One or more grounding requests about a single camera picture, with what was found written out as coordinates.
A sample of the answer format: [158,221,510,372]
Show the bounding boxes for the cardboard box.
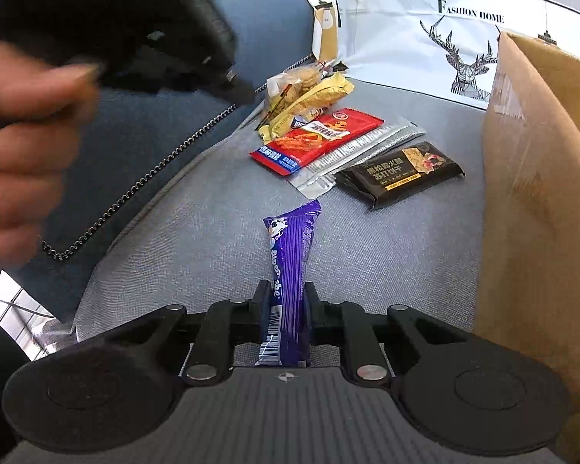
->
[473,31,580,464]

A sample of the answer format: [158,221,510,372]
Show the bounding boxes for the black cracker packet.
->
[335,140,465,212]

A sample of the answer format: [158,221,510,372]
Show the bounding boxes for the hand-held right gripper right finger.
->
[305,281,471,387]

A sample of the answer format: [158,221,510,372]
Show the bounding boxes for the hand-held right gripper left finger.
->
[84,280,272,387]

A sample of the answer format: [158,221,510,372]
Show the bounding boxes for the grey printed sofa cover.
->
[72,0,580,369]

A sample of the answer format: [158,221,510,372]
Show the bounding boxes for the clear biscuit packet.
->
[265,60,340,118]

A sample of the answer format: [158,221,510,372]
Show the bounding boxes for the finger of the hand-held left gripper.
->
[207,64,258,106]

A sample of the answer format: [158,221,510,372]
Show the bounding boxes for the silver snack packet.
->
[286,118,427,199]

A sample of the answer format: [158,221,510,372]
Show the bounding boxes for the red snack packet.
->
[249,108,386,177]

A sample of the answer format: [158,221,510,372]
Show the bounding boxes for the person's left hand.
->
[0,41,103,265]

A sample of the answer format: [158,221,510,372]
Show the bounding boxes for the yellow snack packet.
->
[256,71,355,146]

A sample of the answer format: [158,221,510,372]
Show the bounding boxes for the black coiled cable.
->
[39,55,316,263]

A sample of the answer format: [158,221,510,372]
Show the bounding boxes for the purple snack packet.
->
[254,200,322,367]

